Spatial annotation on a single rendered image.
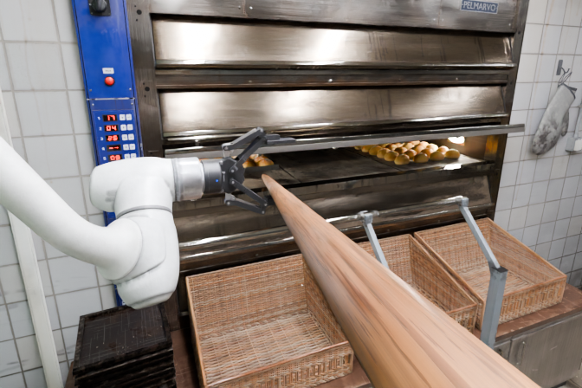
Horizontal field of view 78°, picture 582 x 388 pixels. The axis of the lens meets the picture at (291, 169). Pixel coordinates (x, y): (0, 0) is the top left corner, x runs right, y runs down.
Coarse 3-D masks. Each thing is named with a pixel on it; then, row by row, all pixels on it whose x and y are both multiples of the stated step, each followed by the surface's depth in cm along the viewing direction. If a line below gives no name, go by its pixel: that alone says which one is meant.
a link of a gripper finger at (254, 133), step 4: (256, 128) 80; (260, 128) 78; (252, 132) 78; (256, 132) 78; (260, 132) 78; (244, 136) 78; (248, 136) 77; (252, 136) 78; (256, 136) 78; (236, 140) 78; (240, 140) 77; (244, 140) 77; (248, 140) 77; (232, 144) 76; (236, 144) 77; (240, 144) 77; (224, 148) 76; (228, 148) 76; (232, 148) 77
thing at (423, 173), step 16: (368, 176) 181; (384, 176) 181; (400, 176) 184; (416, 176) 187; (432, 176) 192; (224, 192) 156; (240, 192) 156; (256, 192) 157; (304, 192) 165; (176, 208) 145; (192, 208) 148
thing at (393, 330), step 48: (288, 192) 53; (336, 240) 19; (336, 288) 14; (384, 288) 12; (384, 336) 9; (432, 336) 8; (384, 384) 9; (432, 384) 7; (480, 384) 7; (528, 384) 7
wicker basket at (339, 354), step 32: (288, 256) 167; (192, 288) 152; (224, 288) 156; (256, 288) 162; (288, 288) 167; (192, 320) 133; (224, 320) 157; (288, 320) 163; (320, 320) 157; (224, 352) 145; (256, 352) 145; (288, 352) 145; (320, 352) 127; (352, 352) 133; (224, 384) 115; (256, 384) 120; (288, 384) 126
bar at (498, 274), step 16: (400, 208) 140; (416, 208) 143; (432, 208) 146; (464, 208) 151; (336, 224) 131; (368, 224) 135; (192, 240) 113; (208, 240) 114; (224, 240) 116; (240, 240) 118; (480, 240) 145; (384, 256) 129; (496, 272) 138; (496, 288) 139; (496, 304) 140; (496, 320) 143
